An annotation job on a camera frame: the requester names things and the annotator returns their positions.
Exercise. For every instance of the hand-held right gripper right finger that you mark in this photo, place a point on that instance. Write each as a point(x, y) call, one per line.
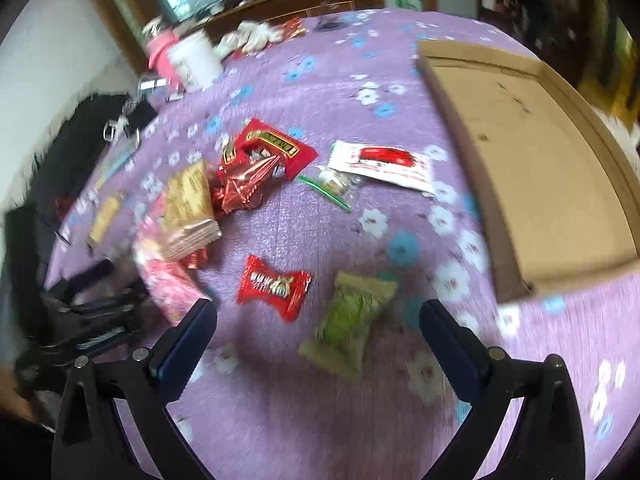
point(450, 347)

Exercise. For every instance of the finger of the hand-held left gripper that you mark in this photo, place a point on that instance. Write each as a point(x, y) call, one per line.
point(110, 310)
point(87, 277)

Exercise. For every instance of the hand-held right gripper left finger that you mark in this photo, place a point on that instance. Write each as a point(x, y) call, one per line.
point(186, 347)

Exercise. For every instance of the pink snack packet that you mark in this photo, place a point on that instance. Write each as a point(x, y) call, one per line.
point(160, 270)

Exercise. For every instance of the light green snack packet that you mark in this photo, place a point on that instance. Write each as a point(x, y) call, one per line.
point(347, 320)

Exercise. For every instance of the red candy with white print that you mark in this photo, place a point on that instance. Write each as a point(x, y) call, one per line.
point(272, 285)

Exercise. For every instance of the dark red foil bag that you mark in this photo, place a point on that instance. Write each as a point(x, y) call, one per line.
point(240, 191)

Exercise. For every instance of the white packet with red sausage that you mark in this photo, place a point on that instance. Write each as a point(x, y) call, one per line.
point(385, 162)

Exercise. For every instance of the small clear zip bag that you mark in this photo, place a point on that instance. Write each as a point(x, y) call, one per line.
point(332, 182)

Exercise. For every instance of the cardboard box tray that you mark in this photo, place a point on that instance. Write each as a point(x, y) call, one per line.
point(540, 160)

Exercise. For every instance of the red snack bag with window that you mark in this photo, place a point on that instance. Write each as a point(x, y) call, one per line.
point(270, 142)

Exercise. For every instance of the red plastic bag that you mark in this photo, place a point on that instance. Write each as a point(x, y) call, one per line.
point(62, 205)

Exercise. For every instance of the black backpack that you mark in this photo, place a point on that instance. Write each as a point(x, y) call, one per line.
point(75, 145)

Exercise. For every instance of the purple floral tablecloth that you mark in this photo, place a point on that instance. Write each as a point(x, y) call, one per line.
point(310, 240)

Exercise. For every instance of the small black box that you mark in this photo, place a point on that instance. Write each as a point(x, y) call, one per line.
point(140, 112)

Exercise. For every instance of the small silver clip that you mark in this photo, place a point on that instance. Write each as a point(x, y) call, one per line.
point(176, 96)

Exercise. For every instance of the clear plastic cup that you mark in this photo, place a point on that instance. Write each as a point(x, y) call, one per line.
point(150, 82)

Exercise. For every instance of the bottle in pink knitted sleeve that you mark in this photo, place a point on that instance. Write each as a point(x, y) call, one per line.
point(160, 52)

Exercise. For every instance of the white plastic jar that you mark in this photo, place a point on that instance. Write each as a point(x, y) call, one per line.
point(195, 62)

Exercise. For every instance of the white gloves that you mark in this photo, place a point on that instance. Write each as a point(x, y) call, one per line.
point(250, 35)

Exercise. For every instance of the red patterned packet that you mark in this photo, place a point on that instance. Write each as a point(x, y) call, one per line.
point(292, 27)

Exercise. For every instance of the wooden sideboard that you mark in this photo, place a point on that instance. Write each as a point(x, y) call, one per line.
point(290, 2)

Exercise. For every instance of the dark phone stand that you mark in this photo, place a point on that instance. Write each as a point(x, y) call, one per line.
point(330, 25)

